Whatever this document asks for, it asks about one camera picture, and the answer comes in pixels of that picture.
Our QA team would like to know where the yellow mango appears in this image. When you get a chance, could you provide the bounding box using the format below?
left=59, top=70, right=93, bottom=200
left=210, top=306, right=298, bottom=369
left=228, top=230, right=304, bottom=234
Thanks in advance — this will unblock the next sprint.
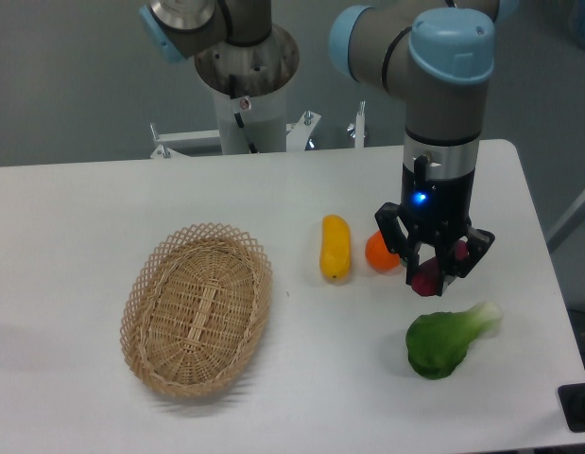
left=319, top=214, right=352, bottom=282

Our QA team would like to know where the black box at table edge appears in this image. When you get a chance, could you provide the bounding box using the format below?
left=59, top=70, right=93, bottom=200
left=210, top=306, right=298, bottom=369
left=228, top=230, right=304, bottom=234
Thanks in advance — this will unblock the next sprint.
left=558, top=383, right=585, bottom=433

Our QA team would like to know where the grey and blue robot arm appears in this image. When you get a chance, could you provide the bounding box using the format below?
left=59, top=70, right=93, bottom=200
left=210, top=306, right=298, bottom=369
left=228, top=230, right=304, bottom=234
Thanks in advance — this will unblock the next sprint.
left=139, top=1, right=514, bottom=296

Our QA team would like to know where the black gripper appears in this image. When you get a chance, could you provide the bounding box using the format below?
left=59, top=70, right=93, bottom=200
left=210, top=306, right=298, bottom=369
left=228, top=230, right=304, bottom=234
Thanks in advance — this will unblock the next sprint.
left=374, top=166, right=495, bottom=296

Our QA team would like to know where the oval wicker basket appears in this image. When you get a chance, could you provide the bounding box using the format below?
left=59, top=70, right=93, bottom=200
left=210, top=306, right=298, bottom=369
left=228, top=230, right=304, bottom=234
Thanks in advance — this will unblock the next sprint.
left=120, top=223, right=272, bottom=397

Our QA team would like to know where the purple sweet potato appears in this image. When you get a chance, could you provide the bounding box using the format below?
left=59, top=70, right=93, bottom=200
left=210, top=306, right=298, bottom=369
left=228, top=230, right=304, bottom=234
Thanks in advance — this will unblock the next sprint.
left=411, top=240, right=469, bottom=297

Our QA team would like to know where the white metal frame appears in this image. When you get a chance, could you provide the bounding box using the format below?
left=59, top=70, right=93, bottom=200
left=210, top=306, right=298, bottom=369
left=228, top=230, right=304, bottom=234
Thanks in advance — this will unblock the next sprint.
left=544, top=188, right=585, bottom=253

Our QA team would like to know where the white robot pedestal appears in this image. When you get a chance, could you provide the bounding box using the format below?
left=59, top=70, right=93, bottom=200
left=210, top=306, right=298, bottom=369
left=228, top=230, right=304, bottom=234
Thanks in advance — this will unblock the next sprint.
left=148, top=23, right=369, bottom=159

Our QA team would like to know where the black cable on pedestal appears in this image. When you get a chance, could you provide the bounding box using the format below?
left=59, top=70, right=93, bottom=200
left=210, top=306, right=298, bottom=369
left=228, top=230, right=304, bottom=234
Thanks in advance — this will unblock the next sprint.
left=228, top=74, right=260, bottom=155

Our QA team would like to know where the orange fruit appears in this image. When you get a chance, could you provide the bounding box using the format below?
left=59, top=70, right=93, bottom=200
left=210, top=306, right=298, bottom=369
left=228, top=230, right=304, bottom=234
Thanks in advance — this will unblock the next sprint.
left=364, top=231, right=401, bottom=272

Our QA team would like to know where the green bok choy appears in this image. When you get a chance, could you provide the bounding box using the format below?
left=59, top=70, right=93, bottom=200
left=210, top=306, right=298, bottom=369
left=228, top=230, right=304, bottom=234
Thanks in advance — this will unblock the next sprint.
left=405, top=302, right=503, bottom=380

